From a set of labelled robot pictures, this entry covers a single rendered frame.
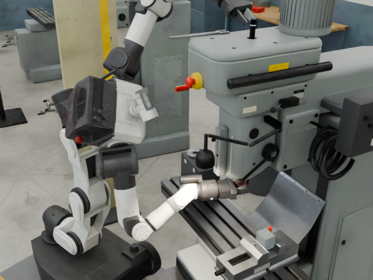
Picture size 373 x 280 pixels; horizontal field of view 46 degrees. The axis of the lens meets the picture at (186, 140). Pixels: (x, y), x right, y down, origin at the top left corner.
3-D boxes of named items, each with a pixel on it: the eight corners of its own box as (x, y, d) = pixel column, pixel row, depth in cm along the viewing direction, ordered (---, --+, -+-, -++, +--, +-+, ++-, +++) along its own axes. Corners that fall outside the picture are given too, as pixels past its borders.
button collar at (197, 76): (197, 91, 155) (198, 75, 152) (190, 86, 160) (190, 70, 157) (202, 91, 156) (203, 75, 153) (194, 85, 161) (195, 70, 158)
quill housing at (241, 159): (237, 190, 175) (242, 117, 160) (210, 166, 191) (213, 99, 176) (275, 178, 183) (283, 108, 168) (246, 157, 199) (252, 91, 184)
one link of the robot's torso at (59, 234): (54, 244, 249) (50, 225, 243) (82, 227, 262) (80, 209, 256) (75, 260, 237) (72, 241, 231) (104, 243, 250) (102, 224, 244)
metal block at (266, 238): (264, 251, 179) (265, 240, 176) (255, 243, 183) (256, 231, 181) (273, 247, 181) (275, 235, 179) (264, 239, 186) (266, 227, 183)
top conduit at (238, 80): (231, 90, 144) (232, 80, 143) (225, 86, 148) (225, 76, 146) (332, 71, 164) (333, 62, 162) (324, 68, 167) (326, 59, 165)
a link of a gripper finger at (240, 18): (243, 27, 158) (233, 16, 160) (247, 20, 156) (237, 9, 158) (241, 28, 157) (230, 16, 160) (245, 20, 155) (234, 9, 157)
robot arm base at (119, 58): (99, 74, 178) (124, 79, 176) (105, 43, 178) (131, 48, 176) (112, 80, 193) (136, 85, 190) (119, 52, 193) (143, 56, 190)
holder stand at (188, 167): (198, 203, 223) (199, 169, 214) (180, 181, 240) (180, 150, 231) (218, 198, 227) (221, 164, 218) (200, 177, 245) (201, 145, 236)
